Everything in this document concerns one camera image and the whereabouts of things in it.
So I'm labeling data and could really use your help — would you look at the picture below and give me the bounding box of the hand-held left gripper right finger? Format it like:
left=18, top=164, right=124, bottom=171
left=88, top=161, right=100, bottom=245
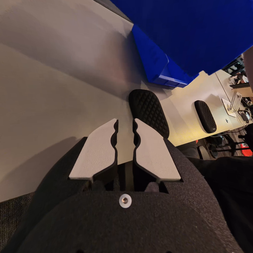
left=132, top=118, right=182, bottom=183

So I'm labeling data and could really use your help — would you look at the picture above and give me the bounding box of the small red item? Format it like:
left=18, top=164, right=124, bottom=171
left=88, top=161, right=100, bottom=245
left=240, top=143, right=253, bottom=156

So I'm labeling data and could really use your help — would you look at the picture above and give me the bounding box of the blue plastic bin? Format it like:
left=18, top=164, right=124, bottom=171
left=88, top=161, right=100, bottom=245
left=110, top=0, right=253, bottom=88

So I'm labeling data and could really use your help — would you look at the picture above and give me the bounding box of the white board stand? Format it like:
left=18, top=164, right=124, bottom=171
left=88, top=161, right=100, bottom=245
left=222, top=92, right=242, bottom=117

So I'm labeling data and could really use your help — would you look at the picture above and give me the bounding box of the black mesh armrest pad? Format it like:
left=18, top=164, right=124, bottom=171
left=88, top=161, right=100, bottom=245
left=194, top=100, right=217, bottom=133
left=128, top=89, right=170, bottom=139

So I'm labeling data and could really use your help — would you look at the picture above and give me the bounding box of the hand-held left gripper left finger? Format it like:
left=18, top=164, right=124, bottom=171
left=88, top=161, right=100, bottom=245
left=69, top=118, right=119, bottom=183

